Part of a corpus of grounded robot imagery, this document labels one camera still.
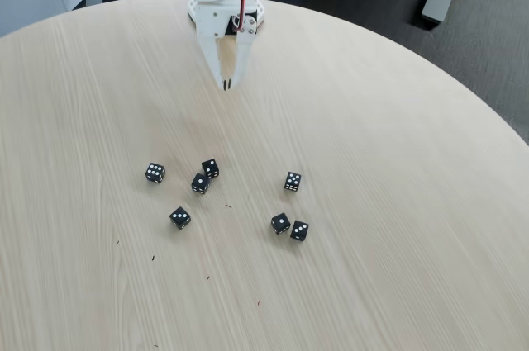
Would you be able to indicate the black die white pips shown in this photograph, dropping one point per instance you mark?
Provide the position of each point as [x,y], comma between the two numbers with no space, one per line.
[155,172]
[179,218]
[292,181]
[299,230]
[281,224]
[210,168]
[200,183]

